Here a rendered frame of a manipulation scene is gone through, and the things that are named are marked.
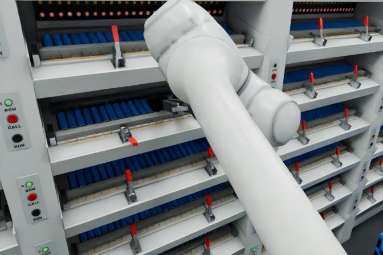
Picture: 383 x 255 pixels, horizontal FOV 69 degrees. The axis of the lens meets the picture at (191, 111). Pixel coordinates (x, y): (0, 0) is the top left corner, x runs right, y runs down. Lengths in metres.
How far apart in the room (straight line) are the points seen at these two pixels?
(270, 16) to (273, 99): 0.46
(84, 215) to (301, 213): 0.64
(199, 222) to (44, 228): 0.49
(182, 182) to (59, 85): 0.46
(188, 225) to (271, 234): 0.76
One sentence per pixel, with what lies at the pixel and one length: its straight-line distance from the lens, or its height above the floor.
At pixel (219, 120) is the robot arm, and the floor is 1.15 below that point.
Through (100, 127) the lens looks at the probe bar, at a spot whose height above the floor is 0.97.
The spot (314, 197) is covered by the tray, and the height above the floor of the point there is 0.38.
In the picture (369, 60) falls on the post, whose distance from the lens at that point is 1.49.
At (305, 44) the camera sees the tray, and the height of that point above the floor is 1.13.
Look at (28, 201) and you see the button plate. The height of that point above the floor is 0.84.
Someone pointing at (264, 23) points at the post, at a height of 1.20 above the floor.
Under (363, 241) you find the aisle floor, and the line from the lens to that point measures 2.00.
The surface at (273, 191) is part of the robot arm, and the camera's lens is 0.27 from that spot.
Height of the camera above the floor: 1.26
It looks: 21 degrees down
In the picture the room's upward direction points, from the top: straight up
